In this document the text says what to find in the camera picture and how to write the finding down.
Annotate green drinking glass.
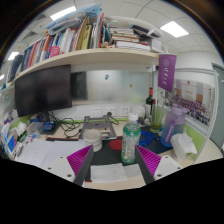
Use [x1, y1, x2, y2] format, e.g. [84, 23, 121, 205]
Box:
[149, 105, 165, 134]

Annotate ceiling lights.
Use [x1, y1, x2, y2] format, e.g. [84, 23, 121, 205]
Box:
[0, 5, 190, 81]

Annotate black computer monitor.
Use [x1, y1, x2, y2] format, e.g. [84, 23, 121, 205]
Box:
[14, 64, 73, 118]

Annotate dark wine bottle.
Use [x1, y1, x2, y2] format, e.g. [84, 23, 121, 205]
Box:
[145, 87, 156, 118]

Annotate white ribbed cup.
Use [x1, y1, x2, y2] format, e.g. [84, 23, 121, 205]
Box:
[82, 128, 104, 153]

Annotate green-labelled clear drink bottle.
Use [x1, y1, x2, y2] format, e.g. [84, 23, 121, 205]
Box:
[120, 112, 142, 165]

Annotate coiled blue cable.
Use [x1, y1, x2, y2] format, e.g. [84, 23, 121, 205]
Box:
[138, 129, 161, 147]

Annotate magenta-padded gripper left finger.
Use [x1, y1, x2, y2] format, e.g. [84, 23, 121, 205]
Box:
[44, 143, 95, 187]

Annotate black cables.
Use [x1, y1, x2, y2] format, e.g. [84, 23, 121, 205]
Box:
[49, 111, 84, 138]

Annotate crumpled white tissue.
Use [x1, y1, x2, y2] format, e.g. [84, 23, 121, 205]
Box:
[170, 132, 198, 160]

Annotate framed group photo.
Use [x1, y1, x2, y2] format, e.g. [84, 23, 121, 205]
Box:
[171, 79, 214, 127]

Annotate flat round red coaster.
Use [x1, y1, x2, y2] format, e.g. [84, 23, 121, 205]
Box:
[108, 138, 124, 152]

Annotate white ceramic jar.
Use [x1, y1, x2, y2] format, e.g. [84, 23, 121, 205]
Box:
[131, 104, 147, 119]

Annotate large lavender water bottle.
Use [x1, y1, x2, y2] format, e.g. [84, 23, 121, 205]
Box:
[160, 103, 188, 148]

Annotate white paper sheets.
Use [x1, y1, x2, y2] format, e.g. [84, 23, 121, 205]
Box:
[14, 138, 88, 168]

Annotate black desk mat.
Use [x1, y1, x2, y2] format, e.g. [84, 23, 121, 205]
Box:
[46, 134, 174, 183]

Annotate white shelf with books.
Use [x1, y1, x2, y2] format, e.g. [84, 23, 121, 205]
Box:
[4, 3, 168, 88]

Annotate clear plastic box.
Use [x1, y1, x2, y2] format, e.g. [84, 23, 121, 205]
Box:
[27, 121, 44, 135]

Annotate small blue device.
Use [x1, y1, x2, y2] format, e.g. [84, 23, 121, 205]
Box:
[42, 120, 56, 132]

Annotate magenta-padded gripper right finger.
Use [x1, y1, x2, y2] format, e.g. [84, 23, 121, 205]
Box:
[134, 144, 184, 185]

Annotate white wall socket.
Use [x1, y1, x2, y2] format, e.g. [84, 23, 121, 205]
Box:
[89, 105, 103, 118]
[119, 105, 132, 117]
[105, 105, 118, 117]

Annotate purple hanging pennant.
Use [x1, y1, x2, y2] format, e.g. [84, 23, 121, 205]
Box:
[157, 53, 178, 94]

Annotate grey door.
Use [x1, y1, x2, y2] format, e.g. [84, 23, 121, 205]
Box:
[210, 63, 224, 149]

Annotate grey metal laptop stand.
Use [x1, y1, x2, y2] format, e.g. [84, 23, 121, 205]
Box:
[78, 114, 118, 141]

